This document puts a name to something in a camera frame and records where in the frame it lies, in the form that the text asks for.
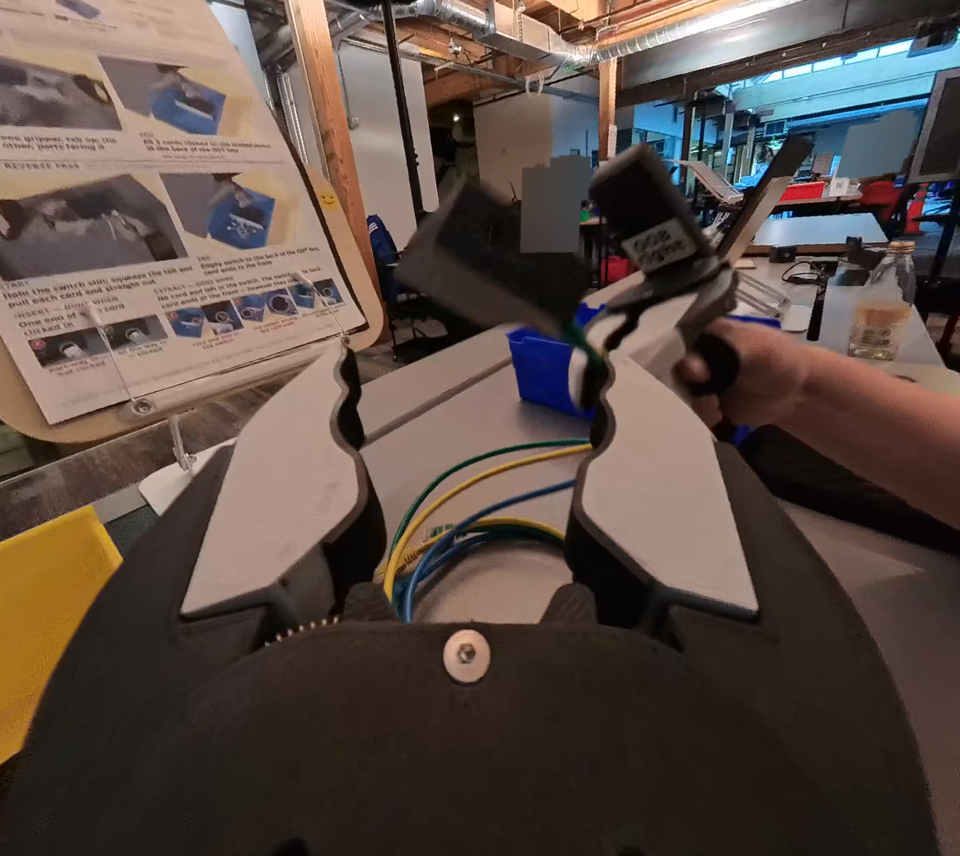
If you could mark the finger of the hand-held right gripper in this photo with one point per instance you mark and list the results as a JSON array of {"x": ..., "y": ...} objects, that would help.
[
  {"x": 622, "y": 325},
  {"x": 660, "y": 346}
]

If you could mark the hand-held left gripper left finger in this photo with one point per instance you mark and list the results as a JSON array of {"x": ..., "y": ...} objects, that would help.
[{"x": 285, "y": 496}]

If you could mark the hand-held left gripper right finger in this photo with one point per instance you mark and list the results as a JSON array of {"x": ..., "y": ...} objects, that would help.
[{"x": 667, "y": 511}]

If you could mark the blue plastic bin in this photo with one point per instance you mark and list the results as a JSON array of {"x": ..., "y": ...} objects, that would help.
[{"x": 547, "y": 368}]

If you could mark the black ethernet switch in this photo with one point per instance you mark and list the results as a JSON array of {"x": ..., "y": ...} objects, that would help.
[{"x": 487, "y": 256}]

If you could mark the yellow plastic bin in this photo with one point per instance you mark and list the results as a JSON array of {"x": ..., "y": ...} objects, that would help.
[{"x": 45, "y": 608}]

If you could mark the person's right forearm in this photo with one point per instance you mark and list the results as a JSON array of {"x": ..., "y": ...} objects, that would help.
[{"x": 877, "y": 436}]

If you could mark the person's right hand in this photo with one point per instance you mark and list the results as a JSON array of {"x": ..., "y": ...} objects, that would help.
[{"x": 765, "y": 376}]

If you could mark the red plastic canister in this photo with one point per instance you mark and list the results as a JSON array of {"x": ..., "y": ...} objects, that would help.
[{"x": 620, "y": 269}]

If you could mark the white stand base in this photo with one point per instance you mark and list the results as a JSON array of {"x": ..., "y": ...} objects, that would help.
[{"x": 169, "y": 488}]

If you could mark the slanted display stand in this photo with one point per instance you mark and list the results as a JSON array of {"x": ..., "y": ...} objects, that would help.
[{"x": 765, "y": 196}]

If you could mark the clear poster holder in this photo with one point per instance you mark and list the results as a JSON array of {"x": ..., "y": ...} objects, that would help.
[{"x": 180, "y": 436}]

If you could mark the red plastic crate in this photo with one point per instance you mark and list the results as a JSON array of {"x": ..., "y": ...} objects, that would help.
[{"x": 802, "y": 191}]

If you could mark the grey background table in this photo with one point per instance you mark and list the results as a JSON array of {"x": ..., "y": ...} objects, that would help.
[{"x": 825, "y": 230}]

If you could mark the instruction sheet on stand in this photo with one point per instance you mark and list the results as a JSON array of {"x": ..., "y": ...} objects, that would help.
[{"x": 360, "y": 286}]

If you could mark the glass bottle yellow label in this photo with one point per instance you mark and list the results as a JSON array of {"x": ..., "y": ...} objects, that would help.
[{"x": 881, "y": 316}]

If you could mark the red chair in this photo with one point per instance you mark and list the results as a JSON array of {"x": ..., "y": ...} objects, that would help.
[{"x": 896, "y": 203}]

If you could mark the blue jacket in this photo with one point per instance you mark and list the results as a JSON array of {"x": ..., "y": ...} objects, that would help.
[{"x": 381, "y": 241}]

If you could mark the yellow smiley sticker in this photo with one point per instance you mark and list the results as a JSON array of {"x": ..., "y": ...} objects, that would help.
[{"x": 326, "y": 198}]

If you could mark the wooden post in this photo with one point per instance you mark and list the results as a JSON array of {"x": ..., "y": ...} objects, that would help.
[{"x": 322, "y": 83}]

